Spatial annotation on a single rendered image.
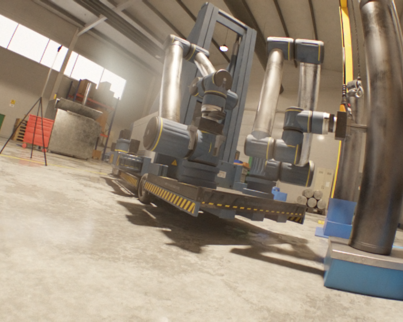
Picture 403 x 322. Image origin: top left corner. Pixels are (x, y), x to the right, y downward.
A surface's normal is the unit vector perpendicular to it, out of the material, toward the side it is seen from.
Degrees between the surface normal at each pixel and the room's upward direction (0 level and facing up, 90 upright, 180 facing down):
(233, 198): 90
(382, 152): 90
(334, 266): 90
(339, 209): 90
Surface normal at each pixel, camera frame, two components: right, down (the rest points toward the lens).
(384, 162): -0.71, -0.20
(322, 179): -0.49, -0.17
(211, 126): 0.50, 0.05
